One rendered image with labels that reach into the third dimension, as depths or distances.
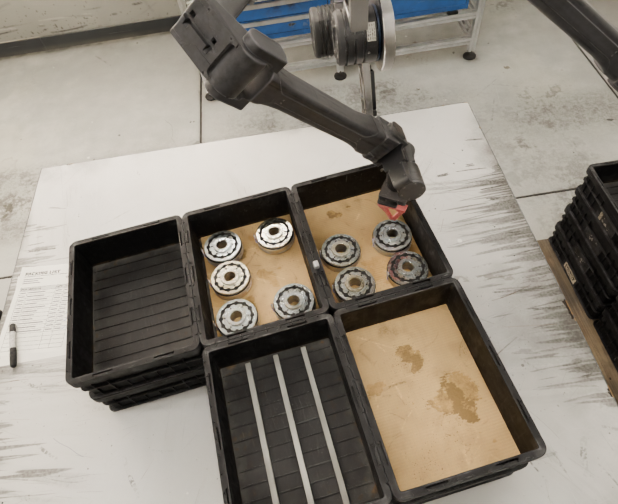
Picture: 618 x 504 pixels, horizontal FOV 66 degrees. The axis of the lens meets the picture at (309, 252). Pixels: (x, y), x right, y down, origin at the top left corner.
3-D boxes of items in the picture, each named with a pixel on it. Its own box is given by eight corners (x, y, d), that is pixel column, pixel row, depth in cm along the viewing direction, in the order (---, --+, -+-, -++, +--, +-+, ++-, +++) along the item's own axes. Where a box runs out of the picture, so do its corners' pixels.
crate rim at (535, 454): (331, 315, 109) (331, 310, 107) (454, 280, 111) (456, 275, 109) (394, 505, 86) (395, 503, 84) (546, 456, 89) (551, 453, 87)
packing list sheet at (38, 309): (16, 269, 150) (15, 268, 150) (88, 257, 150) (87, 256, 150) (-10, 368, 132) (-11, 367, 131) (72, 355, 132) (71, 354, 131)
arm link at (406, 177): (390, 117, 95) (358, 143, 99) (404, 158, 88) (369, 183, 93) (423, 145, 102) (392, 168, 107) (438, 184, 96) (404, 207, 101)
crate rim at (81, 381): (73, 247, 126) (69, 242, 125) (183, 218, 129) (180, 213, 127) (70, 390, 104) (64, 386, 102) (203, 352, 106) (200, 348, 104)
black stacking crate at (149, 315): (91, 267, 134) (70, 244, 125) (193, 239, 137) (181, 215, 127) (91, 402, 112) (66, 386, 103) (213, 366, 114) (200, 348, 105)
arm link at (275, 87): (245, 18, 66) (200, 72, 71) (255, 47, 63) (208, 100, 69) (402, 119, 98) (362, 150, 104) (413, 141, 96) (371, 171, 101)
